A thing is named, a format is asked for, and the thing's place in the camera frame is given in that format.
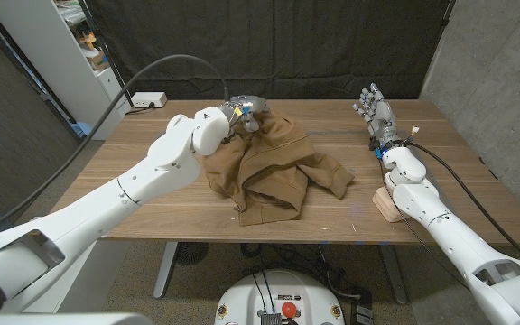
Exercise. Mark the white shelf cabinet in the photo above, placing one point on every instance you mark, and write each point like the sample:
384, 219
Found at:
61, 67

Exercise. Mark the wooden block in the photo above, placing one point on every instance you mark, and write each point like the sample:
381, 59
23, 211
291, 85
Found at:
383, 205

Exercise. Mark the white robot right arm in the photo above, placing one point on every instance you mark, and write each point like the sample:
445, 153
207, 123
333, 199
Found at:
458, 244

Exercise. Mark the grey table leg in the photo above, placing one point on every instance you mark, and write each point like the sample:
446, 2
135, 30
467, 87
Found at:
394, 275
164, 271

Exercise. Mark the red emergency stop button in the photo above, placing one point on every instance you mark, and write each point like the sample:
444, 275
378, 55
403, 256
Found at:
289, 309

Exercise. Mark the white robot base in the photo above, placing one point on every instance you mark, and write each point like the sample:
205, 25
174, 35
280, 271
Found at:
242, 302

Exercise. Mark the black backdrop curtain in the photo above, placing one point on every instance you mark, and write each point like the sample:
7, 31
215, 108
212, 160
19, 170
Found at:
309, 45

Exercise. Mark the black round floor fan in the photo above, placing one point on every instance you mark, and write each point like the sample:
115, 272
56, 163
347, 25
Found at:
191, 253

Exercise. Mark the brown jacket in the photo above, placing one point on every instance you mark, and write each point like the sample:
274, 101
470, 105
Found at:
269, 167

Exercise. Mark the white power strip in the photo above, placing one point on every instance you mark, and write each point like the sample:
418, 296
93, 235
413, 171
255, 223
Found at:
148, 99

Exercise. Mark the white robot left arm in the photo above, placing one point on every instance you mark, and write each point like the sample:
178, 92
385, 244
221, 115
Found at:
106, 203

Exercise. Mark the black power adapter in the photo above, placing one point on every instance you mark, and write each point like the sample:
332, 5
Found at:
362, 311

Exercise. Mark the cardboard box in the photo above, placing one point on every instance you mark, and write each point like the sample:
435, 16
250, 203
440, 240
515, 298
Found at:
99, 61

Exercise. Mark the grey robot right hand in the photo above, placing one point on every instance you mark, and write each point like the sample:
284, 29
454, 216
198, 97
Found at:
383, 117

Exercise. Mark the black backdrop stand pole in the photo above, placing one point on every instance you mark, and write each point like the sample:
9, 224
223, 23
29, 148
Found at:
447, 13
106, 54

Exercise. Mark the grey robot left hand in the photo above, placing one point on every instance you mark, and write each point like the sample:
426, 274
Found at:
251, 106

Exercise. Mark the yellow shelf item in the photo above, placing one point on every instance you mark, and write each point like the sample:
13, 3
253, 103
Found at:
88, 40

